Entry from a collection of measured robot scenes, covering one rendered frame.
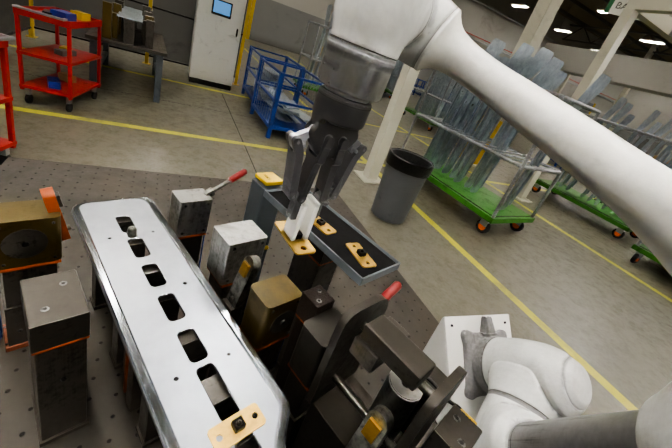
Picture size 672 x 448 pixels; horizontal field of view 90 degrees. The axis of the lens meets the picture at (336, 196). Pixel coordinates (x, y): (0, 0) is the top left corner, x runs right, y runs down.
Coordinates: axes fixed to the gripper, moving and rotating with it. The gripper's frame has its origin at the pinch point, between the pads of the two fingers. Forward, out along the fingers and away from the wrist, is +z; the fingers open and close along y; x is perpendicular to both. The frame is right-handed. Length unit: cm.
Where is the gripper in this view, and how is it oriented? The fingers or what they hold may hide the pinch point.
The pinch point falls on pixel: (301, 217)
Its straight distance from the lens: 53.5
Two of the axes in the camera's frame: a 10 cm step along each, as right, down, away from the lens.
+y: -7.8, 0.0, -6.3
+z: -3.4, 8.4, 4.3
